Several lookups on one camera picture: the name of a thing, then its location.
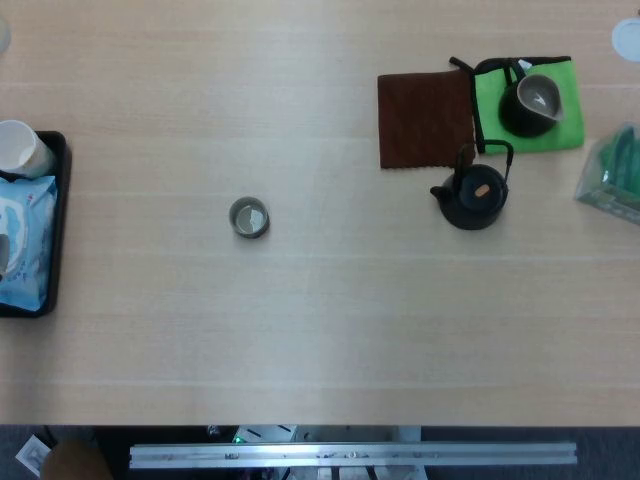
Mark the small dark green cup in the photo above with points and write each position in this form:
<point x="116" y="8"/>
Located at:
<point x="249" y="218"/>

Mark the orange brown round stool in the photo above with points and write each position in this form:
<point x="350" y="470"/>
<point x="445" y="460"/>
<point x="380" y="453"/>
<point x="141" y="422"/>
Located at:
<point x="75" y="462"/>

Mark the green cloth with black trim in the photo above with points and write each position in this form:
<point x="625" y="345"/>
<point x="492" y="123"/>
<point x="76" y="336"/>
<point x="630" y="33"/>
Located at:
<point x="570" y="132"/>

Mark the white round lid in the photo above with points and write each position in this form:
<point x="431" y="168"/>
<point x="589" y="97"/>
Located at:
<point x="629" y="40"/>

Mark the black ceramic pouring pitcher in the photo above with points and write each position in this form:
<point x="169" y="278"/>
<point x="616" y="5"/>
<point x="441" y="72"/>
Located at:
<point x="520" y="120"/>

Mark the black cast iron teapot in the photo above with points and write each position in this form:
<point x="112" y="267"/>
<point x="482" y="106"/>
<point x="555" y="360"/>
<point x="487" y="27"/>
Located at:
<point x="472" y="205"/>

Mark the white floor socket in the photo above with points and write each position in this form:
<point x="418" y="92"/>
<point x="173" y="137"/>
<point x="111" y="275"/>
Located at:
<point x="32" y="455"/>

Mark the white paper cup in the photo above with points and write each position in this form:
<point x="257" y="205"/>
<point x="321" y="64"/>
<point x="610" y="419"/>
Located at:
<point x="17" y="145"/>

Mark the black plastic tray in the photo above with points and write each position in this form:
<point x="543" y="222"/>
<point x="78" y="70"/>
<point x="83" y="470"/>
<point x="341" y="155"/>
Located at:
<point x="62" y="210"/>

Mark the brown square tea cloth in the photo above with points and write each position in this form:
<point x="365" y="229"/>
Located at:
<point x="425" y="120"/>

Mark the clear green tea box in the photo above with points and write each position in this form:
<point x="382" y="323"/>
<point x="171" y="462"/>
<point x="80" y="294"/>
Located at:
<point x="612" y="175"/>

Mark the aluminium profile rail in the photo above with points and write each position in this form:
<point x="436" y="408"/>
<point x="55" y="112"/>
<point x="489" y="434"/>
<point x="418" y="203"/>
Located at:
<point x="350" y="454"/>

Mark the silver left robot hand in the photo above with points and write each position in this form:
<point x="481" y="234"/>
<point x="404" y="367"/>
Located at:
<point x="4" y="252"/>

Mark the blue wet wipes pack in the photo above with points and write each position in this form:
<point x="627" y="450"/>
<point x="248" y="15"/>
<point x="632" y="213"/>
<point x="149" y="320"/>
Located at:
<point x="27" y="240"/>

